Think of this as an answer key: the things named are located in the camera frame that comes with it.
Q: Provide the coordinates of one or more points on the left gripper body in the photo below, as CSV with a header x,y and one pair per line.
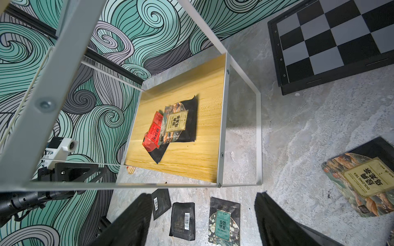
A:
x,y
19,204

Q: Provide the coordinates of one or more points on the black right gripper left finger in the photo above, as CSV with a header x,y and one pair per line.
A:
x,y
131,227

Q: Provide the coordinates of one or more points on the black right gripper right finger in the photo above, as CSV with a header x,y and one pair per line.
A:
x,y
276,227

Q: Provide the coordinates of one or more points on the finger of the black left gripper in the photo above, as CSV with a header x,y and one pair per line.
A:
x,y
70,172

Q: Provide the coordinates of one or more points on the black tea bag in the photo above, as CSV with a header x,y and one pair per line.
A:
x,y
183,221
160,202

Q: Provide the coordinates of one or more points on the jasmine tea bag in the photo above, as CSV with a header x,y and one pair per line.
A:
x,y
224,222

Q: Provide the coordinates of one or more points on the red tea bag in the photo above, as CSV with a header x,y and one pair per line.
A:
x,y
152,137

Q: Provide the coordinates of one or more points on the oolong tea bag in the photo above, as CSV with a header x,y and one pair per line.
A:
x,y
365,177

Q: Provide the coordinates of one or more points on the oolong tea bag shelf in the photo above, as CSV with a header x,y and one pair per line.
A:
x,y
180,122

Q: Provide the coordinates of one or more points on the red striped box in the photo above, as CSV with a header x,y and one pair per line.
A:
x,y
130,170

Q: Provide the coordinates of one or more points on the checkered board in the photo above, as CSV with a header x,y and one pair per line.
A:
x,y
317,42

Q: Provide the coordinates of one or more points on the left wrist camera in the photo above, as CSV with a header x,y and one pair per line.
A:
x,y
57,150

